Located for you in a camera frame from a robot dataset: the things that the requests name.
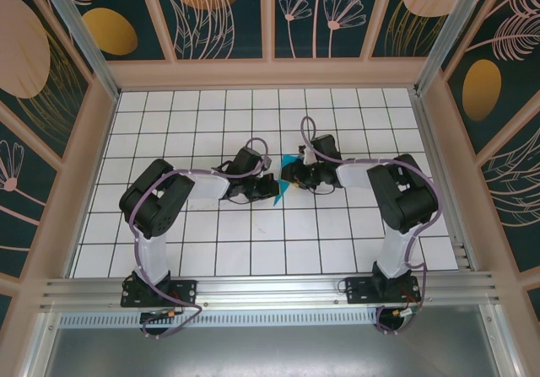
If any small black circuit board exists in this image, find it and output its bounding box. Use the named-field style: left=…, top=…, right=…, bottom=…
left=140, top=308, right=186, bottom=323

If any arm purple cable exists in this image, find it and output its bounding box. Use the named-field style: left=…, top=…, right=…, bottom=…
left=128, top=136, right=271, bottom=340
left=299, top=116, right=442, bottom=336

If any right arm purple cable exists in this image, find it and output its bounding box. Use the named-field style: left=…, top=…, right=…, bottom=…
left=299, top=116, right=442, bottom=336

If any aluminium frame post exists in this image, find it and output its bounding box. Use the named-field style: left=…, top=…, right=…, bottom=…
left=413, top=0, right=494, bottom=95
left=33, top=0, right=122, bottom=100

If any grey metal shelf panel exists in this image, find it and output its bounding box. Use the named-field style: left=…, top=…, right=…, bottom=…
left=24, top=304, right=520, bottom=377

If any aluminium side rail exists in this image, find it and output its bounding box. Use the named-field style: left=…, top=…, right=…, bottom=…
left=408, top=89, right=472, bottom=271

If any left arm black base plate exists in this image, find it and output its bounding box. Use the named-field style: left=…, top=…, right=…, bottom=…
left=121, top=278, right=198, bottom=309

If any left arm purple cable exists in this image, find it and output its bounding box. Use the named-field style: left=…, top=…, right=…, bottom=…
left=128, top=136, right=271, bottom=340

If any long aluminium mounting rail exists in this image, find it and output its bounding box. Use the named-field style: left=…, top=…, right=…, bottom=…
left=40, top=271, right=505, bottom=310

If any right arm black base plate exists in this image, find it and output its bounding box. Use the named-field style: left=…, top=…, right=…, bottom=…
left=344, top=275, right=422, bottom=306

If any slotted white cable duct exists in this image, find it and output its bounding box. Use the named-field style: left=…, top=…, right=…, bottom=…
left=58, top=309, right=381, bottom=328

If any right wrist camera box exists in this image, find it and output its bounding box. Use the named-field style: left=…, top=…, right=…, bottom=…
left=298, top=143, right=318, bottom=165

